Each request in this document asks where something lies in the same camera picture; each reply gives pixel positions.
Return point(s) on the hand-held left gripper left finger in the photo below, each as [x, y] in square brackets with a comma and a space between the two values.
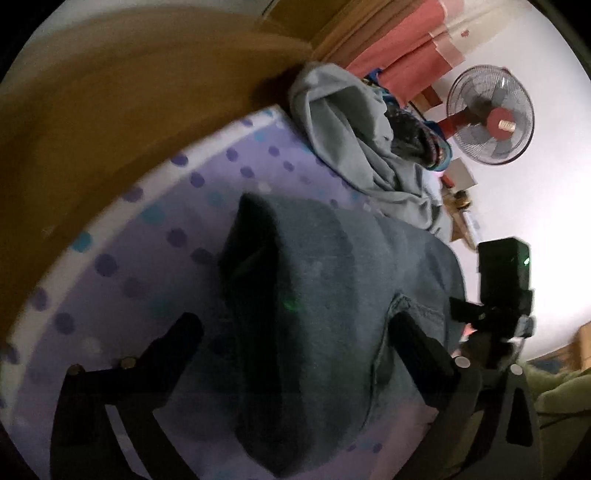
[182, 337]

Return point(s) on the wooden furniture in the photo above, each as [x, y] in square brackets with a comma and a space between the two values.
[572, 350]

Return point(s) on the person's right forearm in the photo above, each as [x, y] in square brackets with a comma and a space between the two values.
[558, 397]

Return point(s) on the red electric fan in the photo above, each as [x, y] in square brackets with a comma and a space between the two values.
[501, 122]

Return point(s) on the purple dotted bed blanket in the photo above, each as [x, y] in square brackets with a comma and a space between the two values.
[161, 207]

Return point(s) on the light grey garment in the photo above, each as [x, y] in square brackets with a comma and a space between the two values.
[355, 138]

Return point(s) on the pink floral curtain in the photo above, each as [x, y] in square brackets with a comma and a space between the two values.
[401, 55]

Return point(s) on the blue denim jeans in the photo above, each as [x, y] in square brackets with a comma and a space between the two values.
[314, 286]

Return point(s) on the blue patterned cloth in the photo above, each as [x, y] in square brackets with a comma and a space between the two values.
[411, 138]

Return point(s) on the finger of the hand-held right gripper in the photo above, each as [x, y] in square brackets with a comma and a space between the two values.
[466, 310]

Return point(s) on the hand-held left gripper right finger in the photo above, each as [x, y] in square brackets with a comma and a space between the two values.
[415, 350]

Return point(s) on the wooden window frame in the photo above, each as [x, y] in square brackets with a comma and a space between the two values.
[115, 115]

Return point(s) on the white card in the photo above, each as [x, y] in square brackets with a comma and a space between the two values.
[461, 173]

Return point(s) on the wooden cabinet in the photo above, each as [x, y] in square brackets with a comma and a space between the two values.
[461, 228]

